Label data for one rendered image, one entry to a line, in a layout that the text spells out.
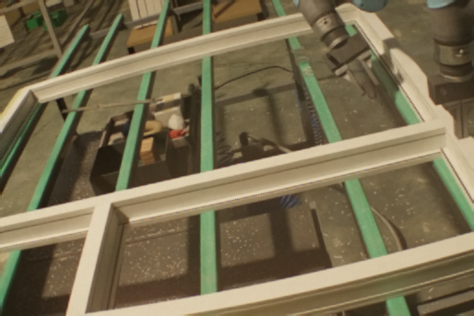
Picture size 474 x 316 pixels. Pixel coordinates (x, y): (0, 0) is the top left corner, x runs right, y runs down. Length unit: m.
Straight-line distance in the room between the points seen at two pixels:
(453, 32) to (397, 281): 0.50
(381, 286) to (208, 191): 0.52
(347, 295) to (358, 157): 0.43
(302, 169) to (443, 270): 0.47
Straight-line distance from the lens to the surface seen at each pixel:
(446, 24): 1.18
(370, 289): 1.03
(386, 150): 1.36
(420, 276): 1.04
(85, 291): 1.17
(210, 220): 1.34
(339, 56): 1.64
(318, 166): 1.35
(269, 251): 1.64
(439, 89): 1.24
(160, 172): 2.05
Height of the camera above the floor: 1.63
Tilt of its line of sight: 30 degrees down
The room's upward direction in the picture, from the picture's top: 16 degrees counter-clockwise
